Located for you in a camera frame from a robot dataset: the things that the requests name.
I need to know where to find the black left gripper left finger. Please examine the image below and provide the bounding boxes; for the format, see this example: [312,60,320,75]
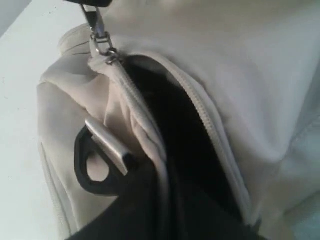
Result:
[69,169,170,240]

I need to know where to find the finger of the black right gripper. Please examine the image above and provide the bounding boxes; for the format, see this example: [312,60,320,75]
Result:
[79,0,112,7]

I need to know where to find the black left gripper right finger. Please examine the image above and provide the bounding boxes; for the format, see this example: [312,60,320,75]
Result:
[172,176,250,240]

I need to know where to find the beige fabric duffel bag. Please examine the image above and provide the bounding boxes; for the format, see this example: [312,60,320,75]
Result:
[37,0,320,240]

